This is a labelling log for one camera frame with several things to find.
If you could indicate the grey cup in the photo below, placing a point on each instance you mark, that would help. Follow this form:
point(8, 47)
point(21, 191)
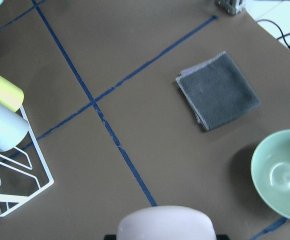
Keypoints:
point(13, 129)

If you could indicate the white wire cup rack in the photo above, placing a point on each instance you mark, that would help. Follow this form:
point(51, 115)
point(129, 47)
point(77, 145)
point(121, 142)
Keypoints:
point(24, 174)

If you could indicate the yellow cup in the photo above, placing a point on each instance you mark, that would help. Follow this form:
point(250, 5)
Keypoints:
point(11, 96)

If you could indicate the grey folded cloth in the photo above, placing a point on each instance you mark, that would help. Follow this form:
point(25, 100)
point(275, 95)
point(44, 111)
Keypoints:
point(217, 91)

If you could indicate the mint green bowl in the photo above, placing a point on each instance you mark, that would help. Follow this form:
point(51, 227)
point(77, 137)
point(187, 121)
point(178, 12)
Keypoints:
point(270, 171)

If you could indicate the pink cup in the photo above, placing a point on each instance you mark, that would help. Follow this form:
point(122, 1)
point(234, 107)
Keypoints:
point(167, 222)

